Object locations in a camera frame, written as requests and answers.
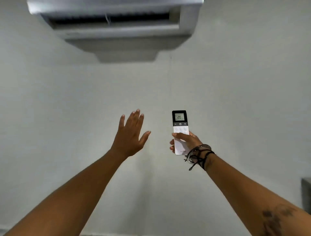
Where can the person's right hand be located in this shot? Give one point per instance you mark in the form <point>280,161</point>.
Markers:
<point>188,142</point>

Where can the person's left hand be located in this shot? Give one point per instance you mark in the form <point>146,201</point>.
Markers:
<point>127,139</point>

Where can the person's right thumb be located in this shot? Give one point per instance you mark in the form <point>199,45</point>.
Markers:
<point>181,137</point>

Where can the person's left thumb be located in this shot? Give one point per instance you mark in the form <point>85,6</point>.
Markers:
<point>144,137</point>

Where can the person's left middle finger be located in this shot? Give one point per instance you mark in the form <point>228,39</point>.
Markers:
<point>134,119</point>

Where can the white air conditioner remote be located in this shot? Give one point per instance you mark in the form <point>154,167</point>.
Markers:
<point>180,131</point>

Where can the person's right forearm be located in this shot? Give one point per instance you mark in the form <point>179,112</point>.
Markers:
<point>252,194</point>

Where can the person's left forearm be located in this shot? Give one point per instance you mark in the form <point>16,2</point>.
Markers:
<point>70,194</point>

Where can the grey box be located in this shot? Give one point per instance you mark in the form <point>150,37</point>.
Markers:
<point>306,194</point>

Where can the white wall air conditioner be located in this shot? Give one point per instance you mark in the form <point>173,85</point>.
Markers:
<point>116,26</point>

